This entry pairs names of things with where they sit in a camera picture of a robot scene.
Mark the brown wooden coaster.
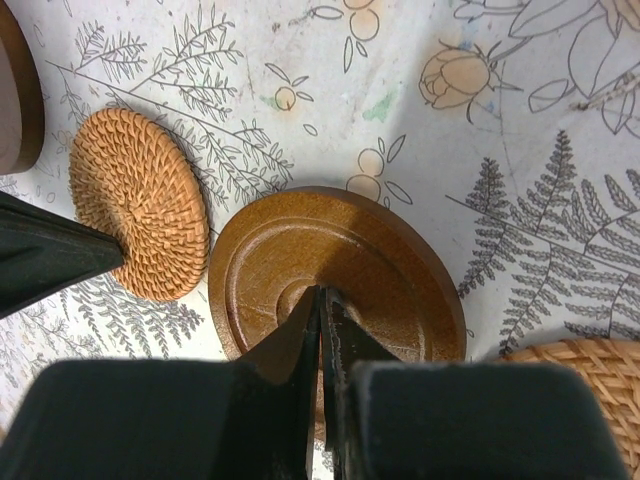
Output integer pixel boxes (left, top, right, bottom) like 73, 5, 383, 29
1, 2, 45, 175
208, 186, 467, 362

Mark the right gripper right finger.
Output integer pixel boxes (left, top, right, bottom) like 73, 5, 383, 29
320, 288, 627, 479

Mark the woven rattan coaster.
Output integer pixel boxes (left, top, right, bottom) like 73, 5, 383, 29
69, 108, 209, 301
502, 339, 640, 479

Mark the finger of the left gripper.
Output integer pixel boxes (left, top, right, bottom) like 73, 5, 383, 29
1, 192, 124, 318

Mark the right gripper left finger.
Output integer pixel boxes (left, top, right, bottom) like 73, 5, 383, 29
1, 287, 320, 479

